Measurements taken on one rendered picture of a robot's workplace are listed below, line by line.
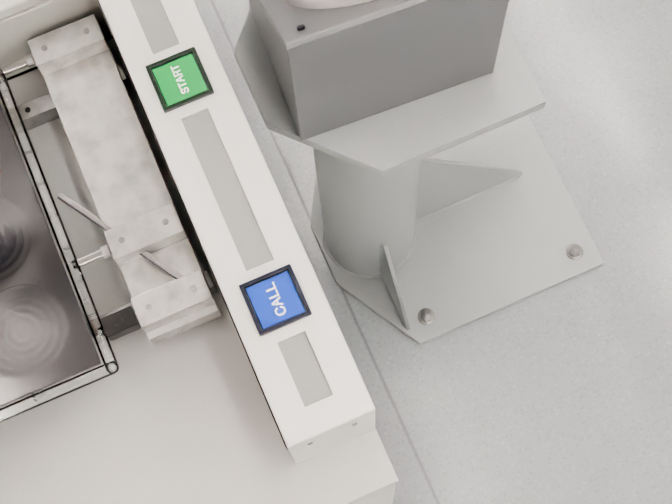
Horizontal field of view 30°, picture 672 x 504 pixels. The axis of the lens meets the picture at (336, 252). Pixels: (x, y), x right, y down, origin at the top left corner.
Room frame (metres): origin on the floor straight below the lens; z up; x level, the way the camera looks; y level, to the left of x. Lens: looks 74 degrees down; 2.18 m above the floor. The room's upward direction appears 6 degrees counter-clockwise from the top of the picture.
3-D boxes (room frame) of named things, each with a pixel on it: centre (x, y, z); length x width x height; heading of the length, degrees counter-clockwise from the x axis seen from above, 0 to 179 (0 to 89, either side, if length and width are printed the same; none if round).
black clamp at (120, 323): (0.31, 0.23, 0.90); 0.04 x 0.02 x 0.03; 107
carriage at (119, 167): (0.48, 0.22, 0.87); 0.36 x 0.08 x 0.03; 17
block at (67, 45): (0.64, 0.27, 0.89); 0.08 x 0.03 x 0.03; 107
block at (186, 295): (0.33, 0.18, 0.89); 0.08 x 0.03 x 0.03; 107
